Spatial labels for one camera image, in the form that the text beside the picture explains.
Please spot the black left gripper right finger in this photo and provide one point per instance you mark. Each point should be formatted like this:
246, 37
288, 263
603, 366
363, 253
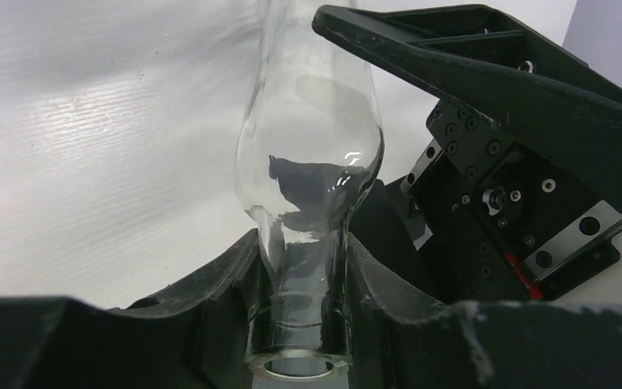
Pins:
403, 338

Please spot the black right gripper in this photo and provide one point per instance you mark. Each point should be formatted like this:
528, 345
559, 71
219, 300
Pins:
505, 222

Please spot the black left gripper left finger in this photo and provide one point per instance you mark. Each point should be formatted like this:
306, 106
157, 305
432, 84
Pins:
190, 334

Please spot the clear square glass bottle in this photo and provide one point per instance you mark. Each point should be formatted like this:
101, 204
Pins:
310, 148

